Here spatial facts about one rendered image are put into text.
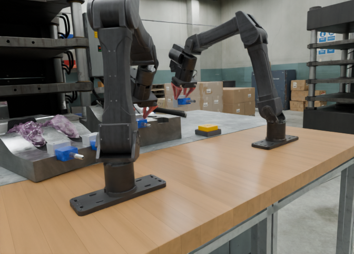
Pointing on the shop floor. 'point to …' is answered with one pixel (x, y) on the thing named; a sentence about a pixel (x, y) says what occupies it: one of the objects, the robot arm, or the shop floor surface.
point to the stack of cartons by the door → (300, 97)
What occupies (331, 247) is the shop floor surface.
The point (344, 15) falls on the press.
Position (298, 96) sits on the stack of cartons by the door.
